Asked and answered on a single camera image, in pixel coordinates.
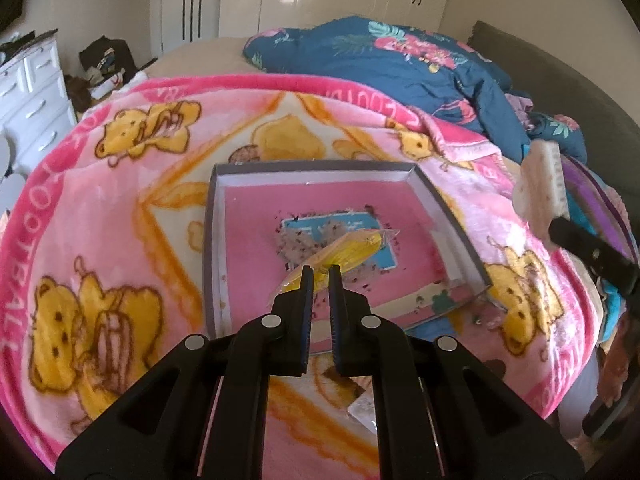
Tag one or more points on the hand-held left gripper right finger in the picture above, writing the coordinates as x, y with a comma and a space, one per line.
336, 320

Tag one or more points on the beige bed sheet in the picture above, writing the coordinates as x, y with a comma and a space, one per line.
210, 57

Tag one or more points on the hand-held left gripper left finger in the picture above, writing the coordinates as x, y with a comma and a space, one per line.
306, 310

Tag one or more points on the clear plastic packet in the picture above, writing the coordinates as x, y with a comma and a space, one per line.
362, 412

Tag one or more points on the clutter on drawers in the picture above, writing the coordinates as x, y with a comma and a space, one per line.
25, 42

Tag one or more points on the blue floral duvet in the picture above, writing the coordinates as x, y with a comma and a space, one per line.
400, 65

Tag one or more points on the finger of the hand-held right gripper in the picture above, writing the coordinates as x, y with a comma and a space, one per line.
595, 255

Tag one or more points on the black bag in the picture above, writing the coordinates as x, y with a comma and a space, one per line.
107, 55

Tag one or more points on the dark grey headboard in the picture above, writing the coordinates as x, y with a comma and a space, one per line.
575, 85

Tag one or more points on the grey shallow cardboard box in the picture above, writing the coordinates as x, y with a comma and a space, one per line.
250, 220

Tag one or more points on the lilac cloth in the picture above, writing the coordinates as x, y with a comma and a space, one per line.
520, 107

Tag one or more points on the white chest of drawers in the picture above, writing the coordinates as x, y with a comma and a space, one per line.
35, 95

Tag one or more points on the white plastic bag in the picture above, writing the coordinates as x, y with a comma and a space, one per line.
112, 85

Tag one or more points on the white hair claw clip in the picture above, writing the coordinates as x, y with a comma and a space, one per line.
542, 185

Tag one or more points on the white door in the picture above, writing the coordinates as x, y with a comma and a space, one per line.
200, 10

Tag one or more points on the dark patterned cloth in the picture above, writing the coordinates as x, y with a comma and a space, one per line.
617, 350

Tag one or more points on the white rounded panel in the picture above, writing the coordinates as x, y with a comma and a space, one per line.
7, 170

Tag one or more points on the striped purple pillow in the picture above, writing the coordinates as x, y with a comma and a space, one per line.
600, 195

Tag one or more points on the pink bear printed blanket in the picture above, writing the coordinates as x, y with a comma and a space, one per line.
125, 210

